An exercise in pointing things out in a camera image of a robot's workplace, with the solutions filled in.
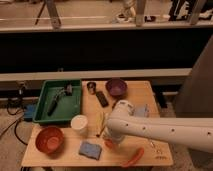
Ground blue box on floor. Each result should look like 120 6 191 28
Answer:
24 104 36 121

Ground dark grape bunch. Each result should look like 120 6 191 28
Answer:
112 101 118 109

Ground black remote control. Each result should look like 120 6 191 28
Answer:
96 91 109 107

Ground white cup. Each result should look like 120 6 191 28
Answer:
71 115 88 136

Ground orange carrot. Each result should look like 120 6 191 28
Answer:
121 148 144 168

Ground purple bowl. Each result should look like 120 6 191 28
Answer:
105 78 127 98

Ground green plastic tray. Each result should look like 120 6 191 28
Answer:
33 79 82 125

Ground black handled brush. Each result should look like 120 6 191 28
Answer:
47 84 72 116

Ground wooden table board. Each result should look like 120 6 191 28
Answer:
21 81 173 167

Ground orange bowl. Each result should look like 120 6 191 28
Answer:
35 126 64 154

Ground black cables on floor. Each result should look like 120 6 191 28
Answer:
0 83 28 146

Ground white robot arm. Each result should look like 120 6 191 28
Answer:
106 100 213 153

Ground blue sponge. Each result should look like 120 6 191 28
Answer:
79 141 102 160

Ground blue folded cloth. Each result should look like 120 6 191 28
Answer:
134 105 149 117

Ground red yellow apple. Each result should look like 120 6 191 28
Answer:
104 140 116 149

